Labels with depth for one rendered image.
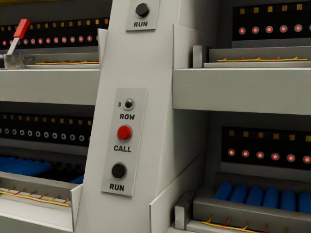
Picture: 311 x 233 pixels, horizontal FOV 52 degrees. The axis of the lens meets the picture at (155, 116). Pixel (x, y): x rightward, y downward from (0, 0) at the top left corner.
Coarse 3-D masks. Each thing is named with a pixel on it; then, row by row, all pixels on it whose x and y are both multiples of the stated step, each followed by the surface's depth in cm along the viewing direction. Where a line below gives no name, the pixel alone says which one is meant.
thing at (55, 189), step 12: (0, 180) 48; (12, 180) 47; (24, 180) 46; (36, 180) 46; (48, 180) 46; (0, 192) 46; (36, 192) 46; (48, 192) 45; (60, 192) 44; (60, 204) 42
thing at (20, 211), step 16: (0, 144) 66; (16, 144) 65; (32, 144) 63; (48, 144) 61; (64, 144) 60; (80, 192) 37; (0, 208) 43; (16, 208) 43; (32, 208) 43; (48, 208) 43; (64, 208) 43; (0, 224) 41; (16, 224) 40; (32, 224) 39; (48, 224) 39; (64, 224) 38
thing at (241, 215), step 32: (224, 128) 48; (256, 128) 47; (224, 160) 49; (256, 160) 47; (288, 160) 45; (192, 192) 40; (224, 192) 42; (256, 192) 42; (288, 192) 42; (160, 224) 35; (192, 224) 37; (224, 224) 38; (256, 224) 36; (288, 224) 35
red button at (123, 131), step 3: (123, 126) 37; (126, 126) 36; (120, 129) 36; (123, 129) 36; (126, 129) 36; (129, 129) 36; (120, 132) 36; (123, 132) 36; (126, 132) 36; (129, 132) 36; (120, 135) 36; (123, 135) 36; (126, 135) 36; (129, 135) 36; (120, 138) 36; (123, 138) 36; (126, 138) 36
